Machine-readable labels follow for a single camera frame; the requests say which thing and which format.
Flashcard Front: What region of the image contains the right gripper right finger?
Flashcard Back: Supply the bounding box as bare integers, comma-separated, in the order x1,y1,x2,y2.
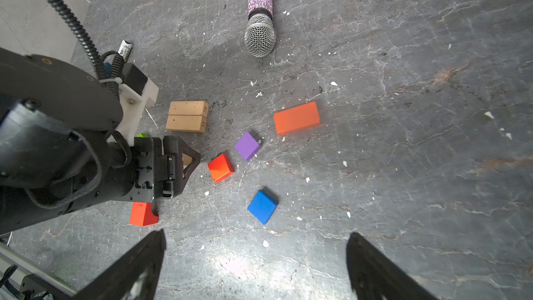
346,232,436,299

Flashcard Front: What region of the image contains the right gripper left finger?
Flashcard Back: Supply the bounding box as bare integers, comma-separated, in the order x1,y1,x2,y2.
72,230,167,299

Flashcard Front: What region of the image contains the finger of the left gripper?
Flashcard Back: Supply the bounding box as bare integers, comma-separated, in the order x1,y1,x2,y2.
176,137,201,192

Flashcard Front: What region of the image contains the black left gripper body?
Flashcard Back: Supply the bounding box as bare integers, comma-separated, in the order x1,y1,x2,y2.
124,136,179,202

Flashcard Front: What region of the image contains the natural wood block 31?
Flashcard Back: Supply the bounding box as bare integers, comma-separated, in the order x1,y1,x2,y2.
166,115,207,133

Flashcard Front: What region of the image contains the natural wood block 58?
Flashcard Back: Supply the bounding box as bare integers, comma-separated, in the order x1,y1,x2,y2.
168,101,209,117

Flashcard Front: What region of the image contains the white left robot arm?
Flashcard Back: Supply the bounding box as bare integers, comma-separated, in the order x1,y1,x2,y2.
1,49,201,233

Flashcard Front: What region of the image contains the red cube block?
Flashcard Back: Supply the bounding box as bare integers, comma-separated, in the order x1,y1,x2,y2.
208,154,235,183

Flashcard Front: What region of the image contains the red long block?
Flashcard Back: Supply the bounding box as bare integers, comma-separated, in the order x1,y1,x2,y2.
129,202,159,227

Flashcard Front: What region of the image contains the purple cube block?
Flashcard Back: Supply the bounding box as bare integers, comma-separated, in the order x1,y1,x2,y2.
235,132,261,161

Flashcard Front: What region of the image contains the blue cube block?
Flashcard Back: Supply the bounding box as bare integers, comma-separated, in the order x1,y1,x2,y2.
247,189,278,225

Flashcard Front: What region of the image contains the orange-red long block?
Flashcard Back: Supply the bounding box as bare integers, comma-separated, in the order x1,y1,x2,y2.
273,101,321,136

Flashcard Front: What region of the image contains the blue white marker pen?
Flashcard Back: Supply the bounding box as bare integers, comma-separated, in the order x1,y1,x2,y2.
118,40,133,62

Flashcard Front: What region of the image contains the purple glitter microphone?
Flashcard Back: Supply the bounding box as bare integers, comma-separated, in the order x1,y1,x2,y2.
244,0,276,58

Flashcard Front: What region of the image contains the black corrugated left cable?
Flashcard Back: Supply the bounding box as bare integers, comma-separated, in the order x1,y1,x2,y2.
10,0,126,97

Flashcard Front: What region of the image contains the aluminium mounting rail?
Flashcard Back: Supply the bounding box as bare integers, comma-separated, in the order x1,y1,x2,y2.
1,232,77,299

